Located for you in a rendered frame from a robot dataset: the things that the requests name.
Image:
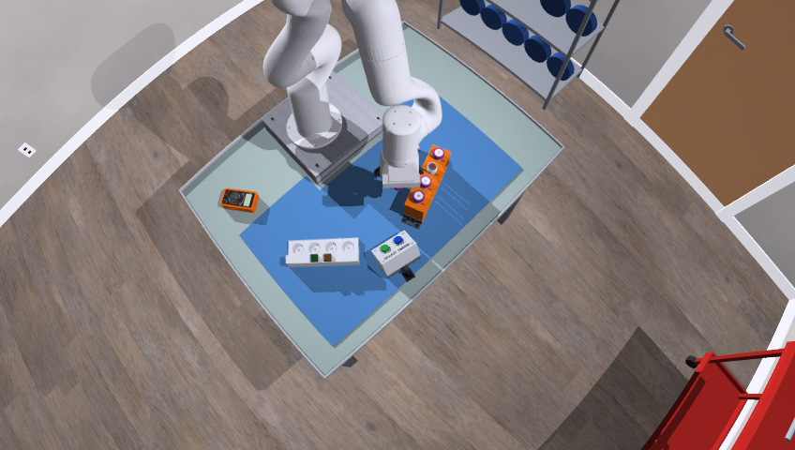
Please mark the orange digital multimeter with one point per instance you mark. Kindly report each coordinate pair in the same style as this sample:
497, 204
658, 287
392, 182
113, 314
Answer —
240, 200

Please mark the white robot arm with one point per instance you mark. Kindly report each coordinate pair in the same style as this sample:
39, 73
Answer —
378, 31

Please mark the blue flat mat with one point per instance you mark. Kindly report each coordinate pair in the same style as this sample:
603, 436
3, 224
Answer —
335, 299

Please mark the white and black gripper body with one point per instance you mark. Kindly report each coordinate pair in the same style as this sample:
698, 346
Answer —
384, 165

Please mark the orange tube rack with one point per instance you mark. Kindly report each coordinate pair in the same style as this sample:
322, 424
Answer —
416, 210

